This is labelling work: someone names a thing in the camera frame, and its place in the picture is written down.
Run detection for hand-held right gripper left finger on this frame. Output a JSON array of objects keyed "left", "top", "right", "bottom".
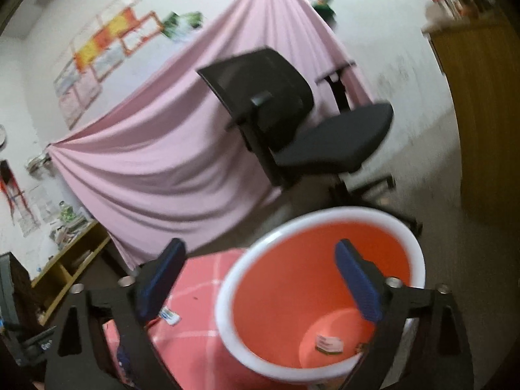
[{"left": 44, "top": 238, "right": 188, "bottom": 390}]

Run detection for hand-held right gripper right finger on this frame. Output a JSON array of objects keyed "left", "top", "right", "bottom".
[{"left": 334, "top": 240, "right": 474, "bottom": 390}]

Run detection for pale wrapper piece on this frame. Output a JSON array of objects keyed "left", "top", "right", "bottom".
[{"left": 316, "top": 334, "right": 345, "bottom": 354}]

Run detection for orange bin with white rim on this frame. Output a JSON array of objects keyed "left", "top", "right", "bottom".
[{"left": 215, "top": 206, "right": 426, "bottom": 386}]

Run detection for pink checked tablecloth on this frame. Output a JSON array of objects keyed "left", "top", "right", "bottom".
[{"left": 101, "top": 250, "right": 253, "bottom": 390}]

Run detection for wooden shelf unit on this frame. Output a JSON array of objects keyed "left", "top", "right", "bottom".
[{"left": 30, "top": 219, "right": 112, "bottom": 326}]

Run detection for stack of books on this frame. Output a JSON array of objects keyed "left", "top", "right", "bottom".
[{"left": 49, "top": 211, "right": 98, "bottom": 249}]

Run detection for pink hanging sheet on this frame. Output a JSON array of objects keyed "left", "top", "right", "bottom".
[{"left": 49, "top": 0, "right": 376, "bottom": 271}]

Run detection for black office chair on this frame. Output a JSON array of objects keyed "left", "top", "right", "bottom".
[{"left": 196, "top": 47, "right": 423, "bottom": 236}]

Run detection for wooden cabinet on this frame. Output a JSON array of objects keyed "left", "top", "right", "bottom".
[{"left": 422, "top": 12, "right": 520, "bottom": 220}]

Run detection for white wall papers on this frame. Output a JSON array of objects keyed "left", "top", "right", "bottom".
[{"left": 17, "top": 185, "right": 54, "bottom": 237}]

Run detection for red hanging wall decoration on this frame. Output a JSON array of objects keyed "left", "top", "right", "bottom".
[{"left": 0, "top": 160, "right": 30, "bottom": 222}]

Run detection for red framed wall posters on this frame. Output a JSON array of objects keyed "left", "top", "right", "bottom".
[{"left": 53, "top": 0, "right": 173, "bottom": 131}]

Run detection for green wall picture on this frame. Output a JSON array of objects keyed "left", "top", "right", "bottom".
[{"left": 162, "top": 10, "right": 204, "bottom": 43}]

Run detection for small green wall decoration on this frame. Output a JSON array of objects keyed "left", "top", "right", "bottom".
[{"left": 312, "top": 0, "right": 338, "bottom": 22}]

